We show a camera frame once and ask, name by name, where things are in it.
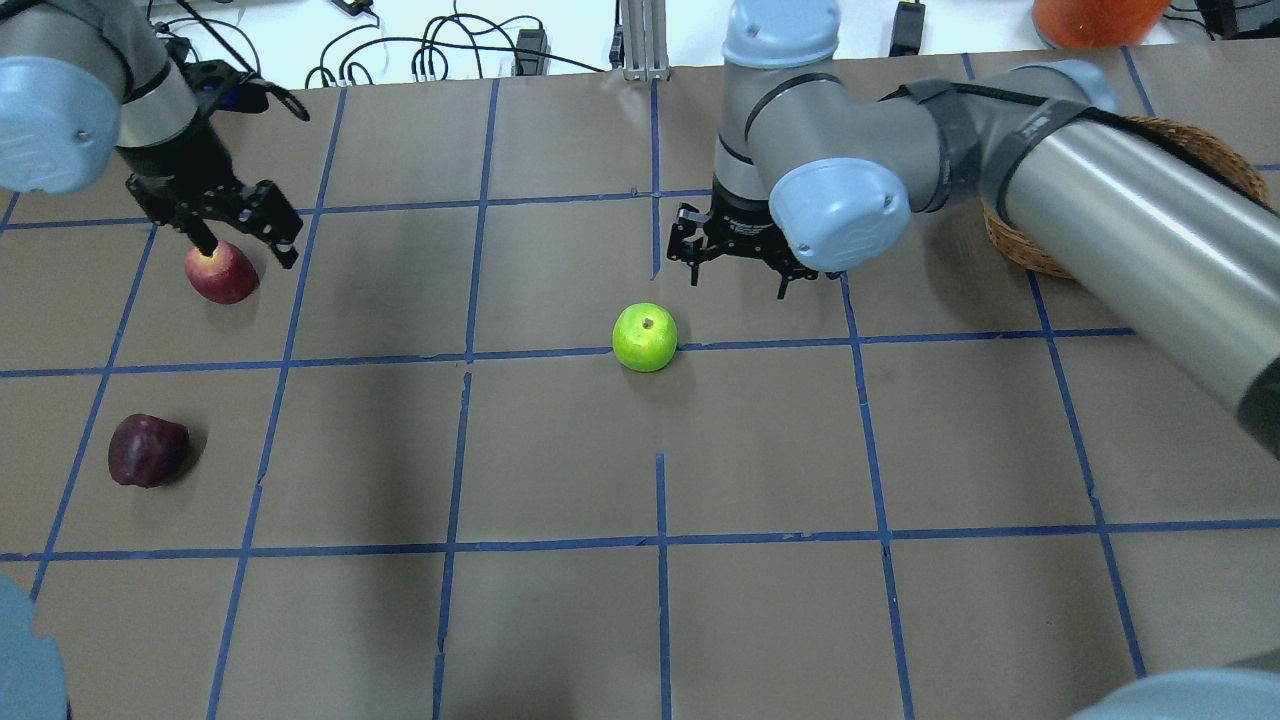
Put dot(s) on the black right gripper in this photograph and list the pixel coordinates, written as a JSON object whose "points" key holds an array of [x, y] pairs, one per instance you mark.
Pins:
{"points": [[741, 228]]}

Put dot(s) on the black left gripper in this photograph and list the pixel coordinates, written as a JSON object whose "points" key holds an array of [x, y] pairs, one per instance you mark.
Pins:
{"points": [[183, 160]]}

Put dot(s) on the red yellow apple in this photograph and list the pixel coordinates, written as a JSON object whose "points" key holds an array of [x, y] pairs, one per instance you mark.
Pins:
{"points": [[225, 277]]}

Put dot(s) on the green apple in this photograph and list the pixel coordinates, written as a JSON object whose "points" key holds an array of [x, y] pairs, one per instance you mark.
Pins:
{"points": [[644, 337]]}

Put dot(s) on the dark red apple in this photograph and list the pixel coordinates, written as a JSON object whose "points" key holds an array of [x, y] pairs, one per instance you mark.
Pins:
{"points": [[147, 451]]}

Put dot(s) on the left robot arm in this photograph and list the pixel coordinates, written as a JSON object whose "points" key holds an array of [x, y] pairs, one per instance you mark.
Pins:
{"points": [[82, 81]]}

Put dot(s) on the woven wicker basket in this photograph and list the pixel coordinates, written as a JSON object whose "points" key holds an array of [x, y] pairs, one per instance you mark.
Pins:
{"points": [[1096, 196]]}

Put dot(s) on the black adapter right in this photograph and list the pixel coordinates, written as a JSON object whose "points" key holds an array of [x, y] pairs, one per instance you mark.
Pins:
{"points": [[907, 29]]}

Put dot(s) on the black power adapter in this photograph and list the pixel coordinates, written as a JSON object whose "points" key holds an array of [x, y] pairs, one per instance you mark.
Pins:
{"points": [[530, 48]]}

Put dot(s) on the orange round object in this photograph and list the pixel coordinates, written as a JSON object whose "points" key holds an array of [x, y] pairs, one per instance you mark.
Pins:
{"points": [[1087, 24]]}

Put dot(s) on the aluminium frame post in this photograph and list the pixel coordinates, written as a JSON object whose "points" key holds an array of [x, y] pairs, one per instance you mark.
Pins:
{"points": [[643, 40]]}

